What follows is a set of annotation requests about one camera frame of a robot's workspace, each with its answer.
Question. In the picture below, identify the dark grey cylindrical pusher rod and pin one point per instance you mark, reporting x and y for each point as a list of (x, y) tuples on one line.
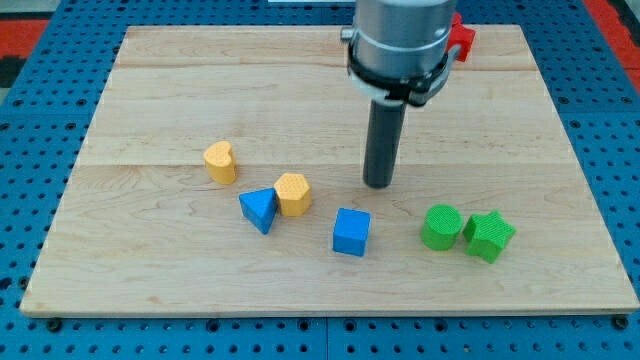
[(383, 136)]

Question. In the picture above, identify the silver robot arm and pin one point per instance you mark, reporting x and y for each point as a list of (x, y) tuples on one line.
[(397, 55)]

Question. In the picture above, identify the blue triangle block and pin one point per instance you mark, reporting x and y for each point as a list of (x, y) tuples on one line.
[(259, 207)]

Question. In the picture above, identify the blue cube block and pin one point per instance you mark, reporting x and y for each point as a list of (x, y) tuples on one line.
[(351, 231)]

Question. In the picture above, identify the yellow hexagon block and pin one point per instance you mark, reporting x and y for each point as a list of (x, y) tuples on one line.
[(293, 194)]

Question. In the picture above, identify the green cylinder block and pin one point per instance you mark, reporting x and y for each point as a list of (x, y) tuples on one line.
[(441, 226)]

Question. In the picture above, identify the red block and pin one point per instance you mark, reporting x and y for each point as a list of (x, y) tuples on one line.
[(462, 36)]

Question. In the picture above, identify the green star block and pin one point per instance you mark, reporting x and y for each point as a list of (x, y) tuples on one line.
[(487, 235)]

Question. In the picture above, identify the yellow heart block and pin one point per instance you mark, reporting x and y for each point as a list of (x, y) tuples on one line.
[(220, 162)]

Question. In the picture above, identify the light wooden board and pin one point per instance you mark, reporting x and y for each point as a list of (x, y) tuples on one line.
[(143, 231)]

